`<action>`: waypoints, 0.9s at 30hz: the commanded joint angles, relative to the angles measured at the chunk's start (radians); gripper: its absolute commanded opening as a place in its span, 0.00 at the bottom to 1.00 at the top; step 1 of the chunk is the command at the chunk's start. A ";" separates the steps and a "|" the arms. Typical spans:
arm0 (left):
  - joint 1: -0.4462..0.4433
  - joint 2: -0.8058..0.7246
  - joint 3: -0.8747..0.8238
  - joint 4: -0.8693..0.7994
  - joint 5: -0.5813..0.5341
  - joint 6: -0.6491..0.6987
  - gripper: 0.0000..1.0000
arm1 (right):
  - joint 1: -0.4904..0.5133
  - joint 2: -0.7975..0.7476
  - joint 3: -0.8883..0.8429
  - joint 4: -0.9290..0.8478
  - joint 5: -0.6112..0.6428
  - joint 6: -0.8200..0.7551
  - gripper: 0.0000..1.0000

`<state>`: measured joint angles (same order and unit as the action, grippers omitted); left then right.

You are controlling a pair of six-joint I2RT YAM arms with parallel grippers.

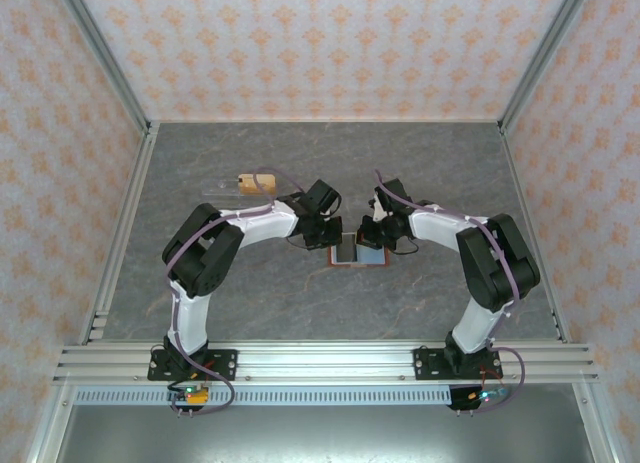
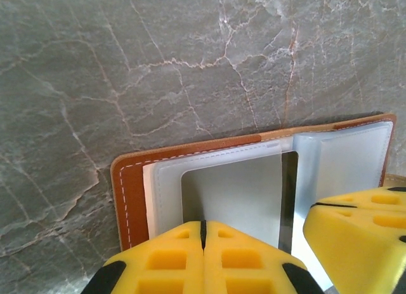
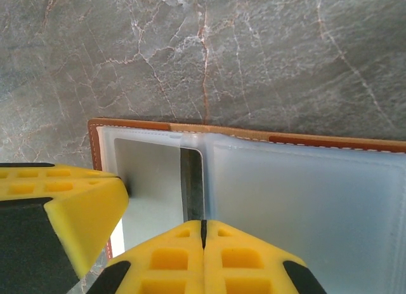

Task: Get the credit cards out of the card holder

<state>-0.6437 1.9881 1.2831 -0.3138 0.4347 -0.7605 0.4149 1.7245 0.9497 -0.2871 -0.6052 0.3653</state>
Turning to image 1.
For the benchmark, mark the aluminium frame post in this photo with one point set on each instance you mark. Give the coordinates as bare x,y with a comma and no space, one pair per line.
544,53
104,53

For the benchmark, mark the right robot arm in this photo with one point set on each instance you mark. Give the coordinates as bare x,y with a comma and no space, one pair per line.
500,263

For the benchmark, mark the circuit board with yellow connector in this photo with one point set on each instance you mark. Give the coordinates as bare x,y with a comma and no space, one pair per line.
192,395

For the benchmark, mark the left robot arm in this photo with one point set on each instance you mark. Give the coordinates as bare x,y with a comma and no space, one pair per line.
200,253

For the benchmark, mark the aluminium table edge rail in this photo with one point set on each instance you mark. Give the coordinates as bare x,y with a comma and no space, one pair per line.
520,183
144,158

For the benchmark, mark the clear acrylic card stand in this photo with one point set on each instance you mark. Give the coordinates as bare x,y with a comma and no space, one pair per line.
220,189

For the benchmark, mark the aluminium frame leg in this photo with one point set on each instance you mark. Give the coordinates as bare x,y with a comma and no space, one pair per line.
597,423
50,423

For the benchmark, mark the grey metal sheet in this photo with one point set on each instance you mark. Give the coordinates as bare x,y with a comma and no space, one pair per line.
325,433

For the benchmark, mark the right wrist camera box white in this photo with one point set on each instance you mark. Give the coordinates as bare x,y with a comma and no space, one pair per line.
378,210

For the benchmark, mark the brown leather card holder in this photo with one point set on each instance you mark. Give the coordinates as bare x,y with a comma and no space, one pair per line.
372,257

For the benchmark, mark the circuit board with green light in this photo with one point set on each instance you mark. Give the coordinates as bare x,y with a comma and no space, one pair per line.
482,395

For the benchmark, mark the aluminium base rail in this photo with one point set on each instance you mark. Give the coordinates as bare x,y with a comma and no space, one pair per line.
325,365

